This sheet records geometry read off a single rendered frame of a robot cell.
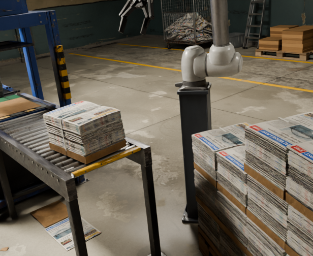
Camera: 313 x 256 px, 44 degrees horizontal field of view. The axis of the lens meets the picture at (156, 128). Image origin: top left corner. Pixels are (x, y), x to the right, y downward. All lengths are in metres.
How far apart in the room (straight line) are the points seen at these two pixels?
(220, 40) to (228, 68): 0.17
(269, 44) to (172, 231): 6.25
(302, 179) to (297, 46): 6.82
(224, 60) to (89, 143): 0.98
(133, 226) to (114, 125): 1.04
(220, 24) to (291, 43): 5.93
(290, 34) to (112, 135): 6.48
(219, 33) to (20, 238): 2.04
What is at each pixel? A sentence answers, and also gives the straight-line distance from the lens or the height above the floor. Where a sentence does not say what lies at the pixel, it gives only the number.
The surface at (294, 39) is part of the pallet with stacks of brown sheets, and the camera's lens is 8.23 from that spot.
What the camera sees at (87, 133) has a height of 0.97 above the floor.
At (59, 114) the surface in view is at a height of 1.03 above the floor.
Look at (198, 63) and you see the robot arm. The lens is 2.49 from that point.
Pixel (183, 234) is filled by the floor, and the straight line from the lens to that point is 2.83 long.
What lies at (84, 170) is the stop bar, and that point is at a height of 0.82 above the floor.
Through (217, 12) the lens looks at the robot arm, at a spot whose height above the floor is 1.49.
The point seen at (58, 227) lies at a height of 0.01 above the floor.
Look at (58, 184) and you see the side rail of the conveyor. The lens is 2.09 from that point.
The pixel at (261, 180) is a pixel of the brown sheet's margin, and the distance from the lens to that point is 1.70.
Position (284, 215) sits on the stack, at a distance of 1.66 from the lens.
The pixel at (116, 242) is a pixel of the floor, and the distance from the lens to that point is 2.84.
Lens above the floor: 1.68
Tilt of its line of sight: 21 degrees down
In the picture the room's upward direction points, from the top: 6 degrees counter-clockwise
